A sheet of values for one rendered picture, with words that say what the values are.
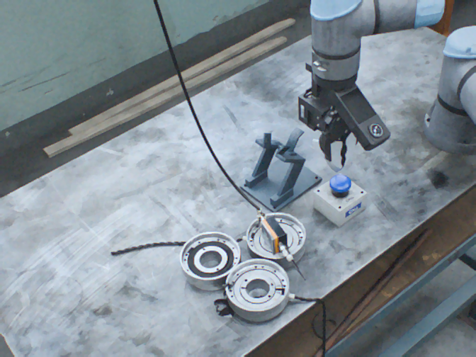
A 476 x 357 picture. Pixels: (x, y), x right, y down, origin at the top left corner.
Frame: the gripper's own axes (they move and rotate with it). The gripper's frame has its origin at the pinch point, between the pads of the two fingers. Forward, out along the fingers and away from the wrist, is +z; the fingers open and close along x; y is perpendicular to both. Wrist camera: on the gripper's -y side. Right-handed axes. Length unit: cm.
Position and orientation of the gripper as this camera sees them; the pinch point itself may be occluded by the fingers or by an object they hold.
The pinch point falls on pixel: (341, 167)
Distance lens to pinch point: 119.8
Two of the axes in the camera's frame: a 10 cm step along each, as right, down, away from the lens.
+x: -7.8, 4.8, -4.0
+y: -6.2, -5.2, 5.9
